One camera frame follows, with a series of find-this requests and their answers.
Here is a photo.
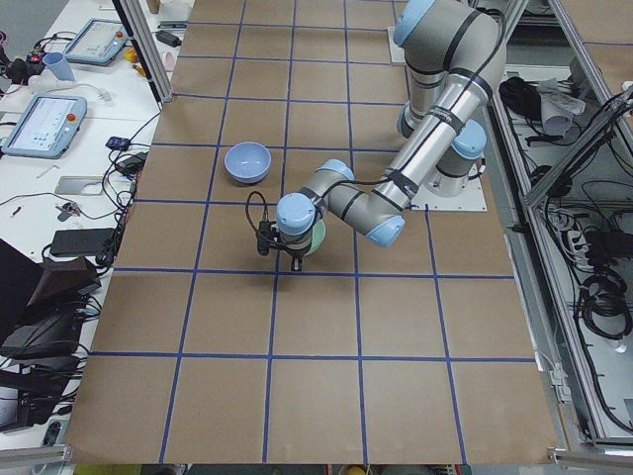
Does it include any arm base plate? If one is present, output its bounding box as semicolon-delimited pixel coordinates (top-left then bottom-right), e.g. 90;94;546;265
410;161;488;213

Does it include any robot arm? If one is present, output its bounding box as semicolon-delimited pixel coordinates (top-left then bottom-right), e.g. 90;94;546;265
271;1;507;271

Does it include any blue plastic cup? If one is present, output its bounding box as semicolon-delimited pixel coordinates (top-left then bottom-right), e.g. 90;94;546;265
43;51;75;81

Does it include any far teach pendant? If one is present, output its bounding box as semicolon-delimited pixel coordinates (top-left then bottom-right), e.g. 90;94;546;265
63;19;129;66

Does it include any black power adapter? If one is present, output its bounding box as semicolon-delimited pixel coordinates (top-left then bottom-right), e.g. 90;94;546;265
155;31;182;48

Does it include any teach pendant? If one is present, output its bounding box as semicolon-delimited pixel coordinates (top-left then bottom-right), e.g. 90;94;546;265
63;19;129;66
1;94;88;159

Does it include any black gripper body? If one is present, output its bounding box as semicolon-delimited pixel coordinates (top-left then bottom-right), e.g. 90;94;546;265
279;237;313;258

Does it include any blue bowl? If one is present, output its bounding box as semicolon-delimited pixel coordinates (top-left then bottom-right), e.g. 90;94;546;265
225;142;272;185

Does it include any green bowl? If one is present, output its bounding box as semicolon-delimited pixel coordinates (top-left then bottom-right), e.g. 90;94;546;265
306;220;326;255

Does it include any near teach pendant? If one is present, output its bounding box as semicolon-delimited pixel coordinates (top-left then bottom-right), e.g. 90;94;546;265
1;94;88;159

